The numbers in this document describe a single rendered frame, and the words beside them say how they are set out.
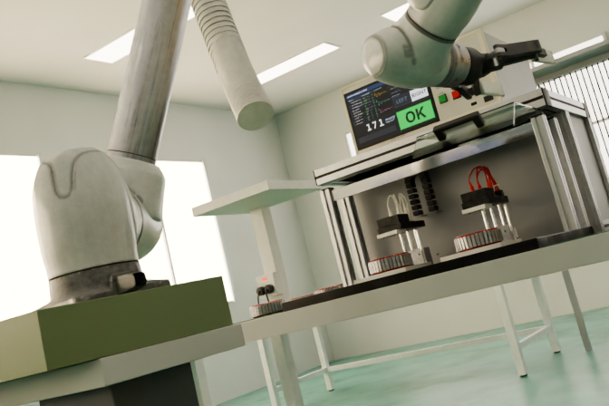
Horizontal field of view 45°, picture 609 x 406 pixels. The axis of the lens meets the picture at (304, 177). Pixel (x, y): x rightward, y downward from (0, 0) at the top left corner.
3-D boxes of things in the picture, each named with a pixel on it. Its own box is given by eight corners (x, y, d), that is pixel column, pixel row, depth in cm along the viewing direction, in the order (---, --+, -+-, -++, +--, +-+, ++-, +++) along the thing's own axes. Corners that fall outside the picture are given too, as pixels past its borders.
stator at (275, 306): (285, 310, 229) (282, 298, 230) (289, 309, 219) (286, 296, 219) (249, 319, 227) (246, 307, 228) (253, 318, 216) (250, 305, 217)
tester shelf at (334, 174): (547, 104, 175) (541, 86, 176) (316, 186, 211) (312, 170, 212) (590, 118, 212) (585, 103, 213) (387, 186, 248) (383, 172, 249)
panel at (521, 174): (595, 225, 183) (560, 111, 188) (371, 282, 218) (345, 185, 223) (596, 225, 184) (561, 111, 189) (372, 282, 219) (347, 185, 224)
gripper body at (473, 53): (445, 92, 143) (478, 96, 148) (477, 71, 137) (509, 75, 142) (434, 59, 145) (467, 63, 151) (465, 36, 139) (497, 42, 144)
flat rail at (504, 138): (541, 131, 175) (537, 120, 176) (328, 202, 208) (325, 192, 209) (543, 131, 176) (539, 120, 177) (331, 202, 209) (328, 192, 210)
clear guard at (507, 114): (513, 125, 154) (505, 99, 155) (412, 160, 167) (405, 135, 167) (555, 134, 181) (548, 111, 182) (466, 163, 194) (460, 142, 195)
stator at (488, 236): (494, 243, 166) (489, 227, 167) (449, 255, 172) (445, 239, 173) (511, 240, 175) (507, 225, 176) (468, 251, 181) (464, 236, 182)
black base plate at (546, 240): (539, 248, 144) (536, 236, 145) (283, 312, 178) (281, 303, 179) (594, 235, 183) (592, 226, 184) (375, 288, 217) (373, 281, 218)
